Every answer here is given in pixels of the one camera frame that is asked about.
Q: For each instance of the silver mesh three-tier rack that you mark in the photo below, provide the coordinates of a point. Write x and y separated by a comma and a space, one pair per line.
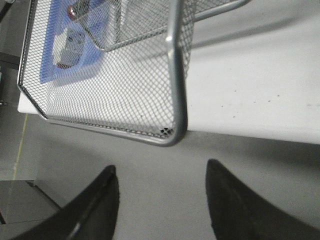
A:
139, 89

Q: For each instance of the blue plastic tray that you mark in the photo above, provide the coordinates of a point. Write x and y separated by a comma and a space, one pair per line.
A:
101, 26

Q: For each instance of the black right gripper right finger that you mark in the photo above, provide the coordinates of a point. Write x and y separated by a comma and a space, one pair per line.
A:
238, 213

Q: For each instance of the red emergency stop button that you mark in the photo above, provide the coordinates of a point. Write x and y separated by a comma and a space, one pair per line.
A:
78, 9

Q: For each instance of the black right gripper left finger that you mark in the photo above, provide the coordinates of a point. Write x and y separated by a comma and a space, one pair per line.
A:
92, 215

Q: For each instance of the black cabinet on floor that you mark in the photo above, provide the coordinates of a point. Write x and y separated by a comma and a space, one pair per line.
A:
22, 201

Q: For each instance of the white circuit breaker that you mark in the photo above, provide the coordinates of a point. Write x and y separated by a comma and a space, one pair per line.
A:
72, 50

